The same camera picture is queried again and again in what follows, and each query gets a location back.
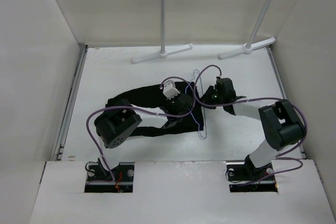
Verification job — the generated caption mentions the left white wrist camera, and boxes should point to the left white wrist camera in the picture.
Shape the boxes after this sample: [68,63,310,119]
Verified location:
[160,79,181,100]

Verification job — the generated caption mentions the black trousers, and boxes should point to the black trousers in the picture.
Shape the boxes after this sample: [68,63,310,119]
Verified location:
[106,84,207,138]

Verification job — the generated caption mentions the light blue wire hanger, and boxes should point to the light blue wire hanger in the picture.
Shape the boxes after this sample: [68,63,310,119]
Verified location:
[185,69,208,141]

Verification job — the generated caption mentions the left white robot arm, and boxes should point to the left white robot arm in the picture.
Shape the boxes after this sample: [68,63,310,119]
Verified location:
[86,94,195,182]

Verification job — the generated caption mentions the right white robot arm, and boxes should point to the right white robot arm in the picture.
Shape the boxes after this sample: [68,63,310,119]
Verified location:
[198,77,307,183]

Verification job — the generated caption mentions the white clothes rack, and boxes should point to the white clothes rack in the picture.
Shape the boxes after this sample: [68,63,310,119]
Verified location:
[131,0,286,64]

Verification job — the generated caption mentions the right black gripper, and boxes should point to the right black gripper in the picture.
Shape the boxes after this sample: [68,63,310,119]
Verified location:
[196,86,225,110]

